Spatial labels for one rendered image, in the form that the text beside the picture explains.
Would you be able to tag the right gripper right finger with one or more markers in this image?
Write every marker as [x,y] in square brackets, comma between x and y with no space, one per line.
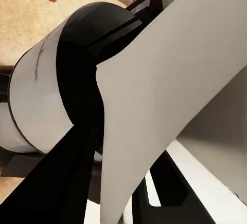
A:
[179,203]

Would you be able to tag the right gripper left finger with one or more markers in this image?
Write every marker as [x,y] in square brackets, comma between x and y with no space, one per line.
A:
[56,190]

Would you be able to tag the paper coffee filter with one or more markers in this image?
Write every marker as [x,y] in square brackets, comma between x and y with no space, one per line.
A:
[179,86]

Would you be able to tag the coffee maker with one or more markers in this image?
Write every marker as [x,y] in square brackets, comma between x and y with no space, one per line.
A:
[53,84]

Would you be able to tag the countertop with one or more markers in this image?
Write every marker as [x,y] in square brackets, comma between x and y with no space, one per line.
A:
[23,23]

